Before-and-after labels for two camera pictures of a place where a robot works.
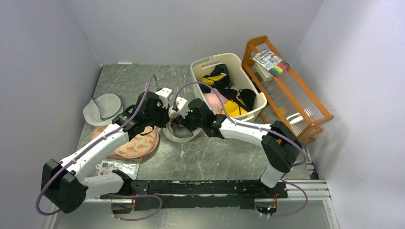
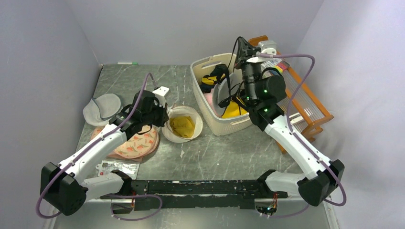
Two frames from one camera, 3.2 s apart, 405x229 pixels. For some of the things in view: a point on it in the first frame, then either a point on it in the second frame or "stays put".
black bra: [180, 131] to [228, 88]
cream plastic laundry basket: [203, 67] stays put
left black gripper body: [158, 118] stays put
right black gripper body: [189, 122] to [249, 55]
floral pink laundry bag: [138, 148] stays put
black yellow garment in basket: [219, 79] stays put
